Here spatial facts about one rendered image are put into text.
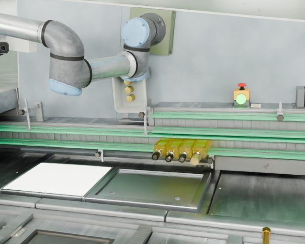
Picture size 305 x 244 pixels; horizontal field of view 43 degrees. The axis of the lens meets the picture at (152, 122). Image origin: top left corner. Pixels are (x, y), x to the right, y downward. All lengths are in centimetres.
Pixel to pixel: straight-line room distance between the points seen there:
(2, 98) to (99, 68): 90
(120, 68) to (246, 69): 62
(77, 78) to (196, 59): 73
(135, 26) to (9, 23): 50
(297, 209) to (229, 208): 26
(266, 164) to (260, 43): 56
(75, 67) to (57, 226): 61
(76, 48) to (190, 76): 75
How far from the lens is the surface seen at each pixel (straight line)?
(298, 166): 186
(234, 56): 187
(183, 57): 191
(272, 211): 157
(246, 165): 186
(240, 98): 180
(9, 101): 231
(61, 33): 135
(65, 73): 134
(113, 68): 154
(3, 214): 174
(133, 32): 165
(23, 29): 143
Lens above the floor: 260
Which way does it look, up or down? 66 degrees down
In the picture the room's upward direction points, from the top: 133 degrees counter-clockwise
